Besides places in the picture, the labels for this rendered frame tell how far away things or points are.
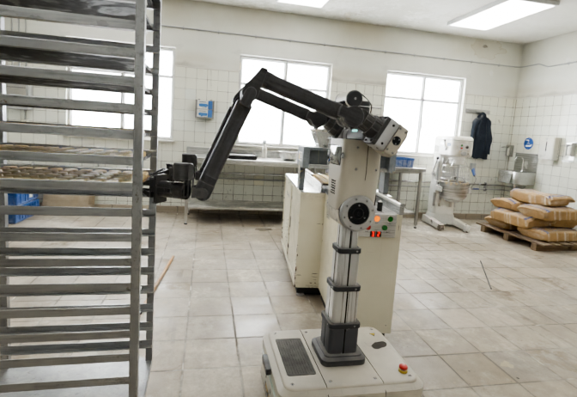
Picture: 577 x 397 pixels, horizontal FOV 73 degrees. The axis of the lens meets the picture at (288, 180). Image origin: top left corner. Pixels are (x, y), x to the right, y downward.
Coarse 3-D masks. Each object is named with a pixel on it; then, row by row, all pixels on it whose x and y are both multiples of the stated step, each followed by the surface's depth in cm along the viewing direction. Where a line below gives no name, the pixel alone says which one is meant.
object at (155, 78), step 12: (156, 12) 169; (156, 24) 170; (156, 36) 170; (156, 60) 172; (156, 84) 173; (156, 96) 174; (156, 108) 174; (156, 120) 175; (156, 144) 176; (156, 168) 178
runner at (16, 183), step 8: (0, 184) 128; (8, 184) 128; (16, 184) 129; (24, 184) 129; (32, 184) 130; (40, 184) 130; (48, 184) 131; (56, 184) 131; (64, 184) 132; (72, 184) 132; (80, 184) 133; (88, 184) 133; (96, 184) 134; (104, 184) 134; (112, 184) 135; (120, 184) 135; (128, 184) 136
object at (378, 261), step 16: (384, 208) 249; (336, 224) 258; (400, 224) 235; (336, 240) 256; (368, 240) 234; (384, 240) 235; (320, 256) 304; (368, 256) 235; (384, 256) 236; (320, 272) 300; (368, 272) 237; (384, 272) 238; (320, 288) 297; (368, 288) 238; (384, 288) 239; (368, 304) 239; (384, 304) 240; (368, 320) 241; (384, 320) 242; (384, 336) 246
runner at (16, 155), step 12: (0, 156) 127; (12, 156) 127; (24, 156) 128; (36, 156) 129; (48, 156) 130; (60, 156) 130; (72, 156) 131; (84, 156) 132; (96, 156) 133; (108, 156) 133; (120, 156) 134; (132, 156) 135
